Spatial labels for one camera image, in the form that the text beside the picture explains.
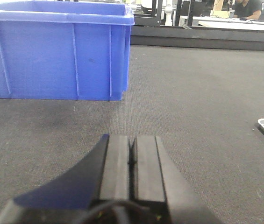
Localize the white desk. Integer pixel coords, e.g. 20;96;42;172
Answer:
192;16;264;31

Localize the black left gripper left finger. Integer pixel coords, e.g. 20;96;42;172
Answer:
0;133;130;224

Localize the blue plastic bin on conveyor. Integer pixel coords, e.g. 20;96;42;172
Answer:
0;0;135;101

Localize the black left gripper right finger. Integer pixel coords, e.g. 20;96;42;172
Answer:
129;135;219;224

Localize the black conveyor side rail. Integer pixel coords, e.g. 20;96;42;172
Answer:
131;26;264;51

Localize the person in black shirt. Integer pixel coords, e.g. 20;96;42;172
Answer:
233;0;262;20

